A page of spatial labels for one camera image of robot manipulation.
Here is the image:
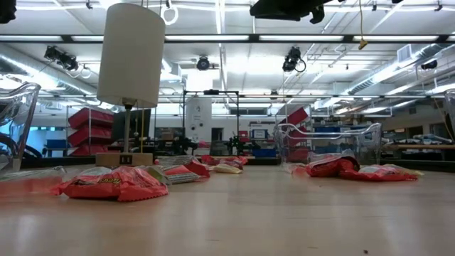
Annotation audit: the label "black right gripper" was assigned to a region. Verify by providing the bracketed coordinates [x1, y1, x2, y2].
[250, 0, 335, 25]

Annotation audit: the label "green clear-wrapped candy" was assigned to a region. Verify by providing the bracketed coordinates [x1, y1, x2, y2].
[136, 164, 171, 186]

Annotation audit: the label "orange packet with white label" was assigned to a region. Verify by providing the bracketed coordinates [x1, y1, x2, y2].
[339, 164, 419, 182]
[53, 165, 170, 203]

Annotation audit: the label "pink clear-wrapped candy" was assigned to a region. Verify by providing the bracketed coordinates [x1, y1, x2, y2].
[0, 166, 67, 197]

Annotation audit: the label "silver pink candy bar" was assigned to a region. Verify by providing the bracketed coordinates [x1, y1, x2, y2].
[308, 149, 356, 164]

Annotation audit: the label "orange Reese's candy packet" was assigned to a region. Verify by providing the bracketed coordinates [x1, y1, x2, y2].
[200, 154, 221, 166]
[222, 156, 249, 171]

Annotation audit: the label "orange red candy bar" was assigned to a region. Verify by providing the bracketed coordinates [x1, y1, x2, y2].
[283, 161, 309, 176]

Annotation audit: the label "yellow candy bar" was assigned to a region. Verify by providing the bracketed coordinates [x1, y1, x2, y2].
[385, 163, 425, 178]
[208, 163, 244, 175]

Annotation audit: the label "candy packets centre pile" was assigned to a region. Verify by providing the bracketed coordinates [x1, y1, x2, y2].
[156, 155, 211, 178]

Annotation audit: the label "tilted red storage bin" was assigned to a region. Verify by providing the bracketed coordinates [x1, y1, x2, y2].
[282, 107, 309, 126]

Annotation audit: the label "white air vent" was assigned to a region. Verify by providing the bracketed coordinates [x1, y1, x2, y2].
[397, 44, 413, 64]

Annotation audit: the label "blue shelf bins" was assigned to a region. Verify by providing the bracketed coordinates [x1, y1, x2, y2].
[314, 126, 370, 134]

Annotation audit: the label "white column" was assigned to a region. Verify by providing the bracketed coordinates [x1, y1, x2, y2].
[185, 97, 213, 143]

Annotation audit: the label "green black background robot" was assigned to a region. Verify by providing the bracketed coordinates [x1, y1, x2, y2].
[227, 136, 260, 156]

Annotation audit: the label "blue storage bin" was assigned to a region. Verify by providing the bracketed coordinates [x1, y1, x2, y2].
[252, 148, 278, 159]

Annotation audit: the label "clear plastic bin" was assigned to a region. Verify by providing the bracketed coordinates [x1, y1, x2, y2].
[444, 88, 455, 142]
[272, 122, 383, 167]
[0, 81, 42, 175]

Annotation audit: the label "white shade wooden base lamp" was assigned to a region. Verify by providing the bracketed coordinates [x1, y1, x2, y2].
[95, 2, 166, 167]

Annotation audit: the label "black background monitor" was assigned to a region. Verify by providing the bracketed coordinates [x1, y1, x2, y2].
[112, 108, 152, 142]

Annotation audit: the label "wooden workbench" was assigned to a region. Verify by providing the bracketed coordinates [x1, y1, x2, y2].
[382, 143, 455, 151]

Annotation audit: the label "yellow hanging cord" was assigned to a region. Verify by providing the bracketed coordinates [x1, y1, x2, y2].
[358, 0, 369, 50]

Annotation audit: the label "black frame stand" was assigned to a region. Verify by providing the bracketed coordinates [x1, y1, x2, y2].
[182, 89, 241, 150]

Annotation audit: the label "silver ventilation duct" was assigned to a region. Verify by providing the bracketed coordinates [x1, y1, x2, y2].
[0, 44, 97, 97]

